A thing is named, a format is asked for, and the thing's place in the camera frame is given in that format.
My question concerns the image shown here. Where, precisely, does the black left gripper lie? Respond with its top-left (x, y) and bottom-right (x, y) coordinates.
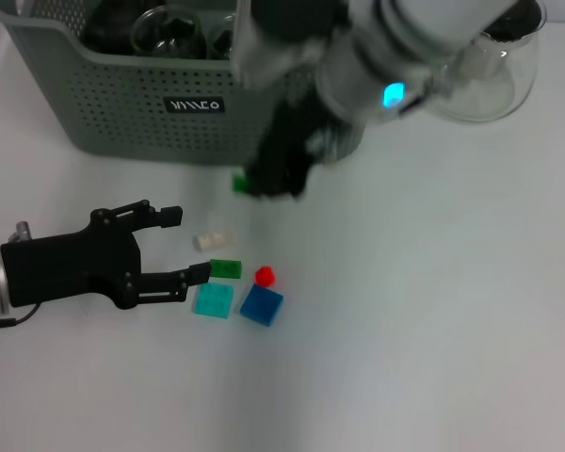
top-left (0, 200), bottom-right (213, 311)

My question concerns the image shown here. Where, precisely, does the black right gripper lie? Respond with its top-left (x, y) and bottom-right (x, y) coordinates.
top-left (242, 89), bottom-right (359, 202)

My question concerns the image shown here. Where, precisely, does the white toy brick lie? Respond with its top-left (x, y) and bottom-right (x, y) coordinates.
top-left (192, 228), bottom-right (235, 250)

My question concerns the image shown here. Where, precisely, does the cyan square toy brick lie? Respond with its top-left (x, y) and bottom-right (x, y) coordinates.
top-left (191, 281), bottom-right (235, 320)

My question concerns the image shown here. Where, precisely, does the blue square toy brick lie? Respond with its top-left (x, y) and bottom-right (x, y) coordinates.
top-left (238, 282), bottom-right (284, 327)

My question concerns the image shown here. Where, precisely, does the glass teacup with black sleeve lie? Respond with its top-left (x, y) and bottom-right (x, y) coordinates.
top-left (131, 8), bottom-right (206, 60)
top-left (206, 16), bottom-right (239, 60)

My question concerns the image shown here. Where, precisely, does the grey perforated storage bin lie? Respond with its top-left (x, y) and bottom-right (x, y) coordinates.
top-left (0, 0), bottom-right (373, 169)

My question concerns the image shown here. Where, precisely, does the clear glass flask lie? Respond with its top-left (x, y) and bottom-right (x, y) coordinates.
top-left (423, 0), bottom-right (547, 123)

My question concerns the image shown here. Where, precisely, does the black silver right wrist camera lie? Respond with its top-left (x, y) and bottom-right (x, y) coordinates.
top-left (229, 0), bottom-right (347, 90)

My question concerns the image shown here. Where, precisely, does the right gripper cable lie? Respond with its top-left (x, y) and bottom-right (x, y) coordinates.
top-left (397, 70), bottom-right (458, 119)

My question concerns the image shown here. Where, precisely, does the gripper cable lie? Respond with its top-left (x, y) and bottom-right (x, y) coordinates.
top-left (397, 70), bottom-right (458, 119)
top-left (0, 219), bottom-right (43, 331)

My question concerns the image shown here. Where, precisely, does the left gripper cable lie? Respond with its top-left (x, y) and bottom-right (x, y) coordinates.
top-left (0, 219), bottom-right (43, 331)

